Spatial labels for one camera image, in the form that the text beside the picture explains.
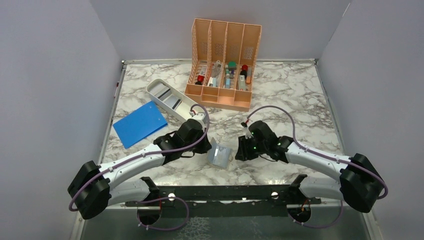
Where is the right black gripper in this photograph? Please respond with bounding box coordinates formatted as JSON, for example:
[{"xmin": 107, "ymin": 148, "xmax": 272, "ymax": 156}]
[{"xmin": 235, "ymin": 133, "xmax": 268, "ymax": 161}]

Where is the beige card holder wallet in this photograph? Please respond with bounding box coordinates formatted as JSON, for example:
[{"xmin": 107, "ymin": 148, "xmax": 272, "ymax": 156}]
[{"xmin": 206, "ymin": 138, "xmax": 233, "ymax": 169}]

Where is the white oblong tray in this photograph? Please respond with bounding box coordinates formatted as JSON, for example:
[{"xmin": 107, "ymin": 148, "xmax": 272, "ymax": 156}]
[{"xmin": 146, "ymin": 79, "xmax": 196, "ymax": 122}]

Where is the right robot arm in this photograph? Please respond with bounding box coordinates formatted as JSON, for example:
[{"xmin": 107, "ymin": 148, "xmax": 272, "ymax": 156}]
[{"xmin": 235, "ymin": 120, "xmax": 385, "ymax": 213}]

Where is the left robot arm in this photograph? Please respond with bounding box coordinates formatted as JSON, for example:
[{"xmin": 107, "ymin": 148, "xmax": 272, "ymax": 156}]
[{"xmin": 67, "ymin": 118, "xmax": 211, "ymax": 220}]

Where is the black card in tray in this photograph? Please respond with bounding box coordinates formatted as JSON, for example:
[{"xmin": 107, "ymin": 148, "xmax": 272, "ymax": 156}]
[{"xmin": 164, "ymin": 95, "xmax": 182, "ymax": 110}]

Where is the white card in tray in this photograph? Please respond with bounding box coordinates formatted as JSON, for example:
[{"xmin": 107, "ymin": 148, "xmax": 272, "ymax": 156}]
[{"xmin": 150, "ymin": 82, "xmax": 171, "ymax": 99}]

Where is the blue notebook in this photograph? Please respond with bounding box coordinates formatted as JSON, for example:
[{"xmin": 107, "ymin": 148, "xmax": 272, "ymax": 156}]
[{"xmin": 113, "ymin": 101, "xmax": 168, "ymax": 149}]

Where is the red capped item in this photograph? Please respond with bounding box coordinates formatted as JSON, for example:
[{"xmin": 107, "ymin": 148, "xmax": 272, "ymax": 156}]
[{"xmin": 195, "ymin": 75, "xmax": 205, "ymax": 86}]

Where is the orange marker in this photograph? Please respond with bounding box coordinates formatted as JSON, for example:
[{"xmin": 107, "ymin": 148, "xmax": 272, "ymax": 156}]
[{"xmin": 245, "ymin": 67, "xmax": 252, "ymax": 85}]

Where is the green capped bottle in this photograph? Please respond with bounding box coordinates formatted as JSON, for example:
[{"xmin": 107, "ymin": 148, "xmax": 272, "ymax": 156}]
[{"xmin": 227, "ymin": 61, "xmax": 237, "ymax": 71}]

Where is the red black bottle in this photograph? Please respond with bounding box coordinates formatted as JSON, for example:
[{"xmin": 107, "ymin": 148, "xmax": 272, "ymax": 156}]
[{"xmin": 240, "ymin": 64, "xmax": 249, "ymax": 79}]

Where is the peach desk organizer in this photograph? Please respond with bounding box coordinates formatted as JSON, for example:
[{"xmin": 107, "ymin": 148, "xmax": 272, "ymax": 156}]
[{"xmin": 184, "ymin": 18, "xmax": 262, "ymax": 112}]

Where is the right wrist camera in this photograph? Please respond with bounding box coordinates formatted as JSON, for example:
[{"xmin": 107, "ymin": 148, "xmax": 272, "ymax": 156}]
[{"xmin": 241, "ymin": 122, "xmax": 253, "ymax": 139}]

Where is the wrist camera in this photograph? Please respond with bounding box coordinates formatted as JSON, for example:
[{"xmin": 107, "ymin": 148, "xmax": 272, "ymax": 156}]
[
  {"xmin": 241, "ymin": 122, "xmax": 253, "ymax": 139},
  {"xmin": 190, "ymin": 111, "xmax": 206, "ymax": 122}
]

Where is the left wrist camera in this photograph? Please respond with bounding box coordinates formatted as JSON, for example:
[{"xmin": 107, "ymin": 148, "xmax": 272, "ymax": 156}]
[{"xmin": 190, "ymin": 111, "xmax": 206, "ymax": 122}]

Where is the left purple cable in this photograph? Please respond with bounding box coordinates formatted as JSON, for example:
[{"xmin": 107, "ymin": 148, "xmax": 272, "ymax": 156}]
[{"xmin": 68, "ymin": 103, "xmax": 211, "ymax": 213}]

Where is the purple cable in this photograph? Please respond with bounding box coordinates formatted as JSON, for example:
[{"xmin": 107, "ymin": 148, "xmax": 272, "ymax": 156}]
[
  {"xmin": 243, "ymin": 105, "xmax": 389, "ymax": 200},
  {"xmin": 68, "ymin": 103, "xmax": 211, "ymax": 213}
]

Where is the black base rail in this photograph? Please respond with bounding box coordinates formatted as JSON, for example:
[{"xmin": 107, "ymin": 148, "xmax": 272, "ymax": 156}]
[{"xmin": 125, "ymin": 183, "xmax": 321, "ymax": 218}]

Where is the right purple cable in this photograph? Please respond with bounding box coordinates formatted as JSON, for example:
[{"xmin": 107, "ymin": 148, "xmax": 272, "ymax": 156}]
[{"xmin": 243, "ymin": 105, "xmax": 389, "ymax": 200}]

